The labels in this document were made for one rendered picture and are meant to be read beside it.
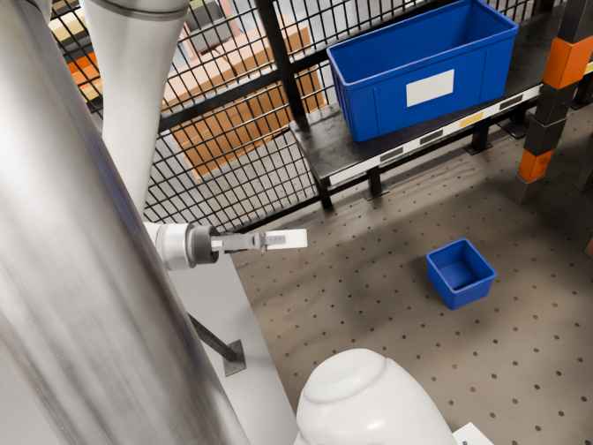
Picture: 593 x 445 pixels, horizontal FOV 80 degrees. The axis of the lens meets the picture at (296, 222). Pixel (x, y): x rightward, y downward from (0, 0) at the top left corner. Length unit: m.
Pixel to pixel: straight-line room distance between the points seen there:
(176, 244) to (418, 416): 0.47
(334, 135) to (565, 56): 0.42
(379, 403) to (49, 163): 0.36
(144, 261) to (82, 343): 0.05
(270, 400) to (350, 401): 1.22
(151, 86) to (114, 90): 0.04
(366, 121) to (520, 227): 0.50
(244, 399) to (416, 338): 0.99
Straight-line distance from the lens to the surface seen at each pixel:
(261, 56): 2.25
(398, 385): 0.44
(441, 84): 0.74
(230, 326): 1.81
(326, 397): 0.43
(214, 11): 4.31
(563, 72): 0.83
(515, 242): 0.99
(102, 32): 0.41
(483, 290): 0.87
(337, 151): 0.73
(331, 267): 0.95
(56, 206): 0.22
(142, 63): 0.42
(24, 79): 0.23
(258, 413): 1.63
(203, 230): 0.68
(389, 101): 0.71
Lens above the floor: 1.50
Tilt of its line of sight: 48 degrees down
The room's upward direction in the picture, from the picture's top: 24 degrees counter-clockwise
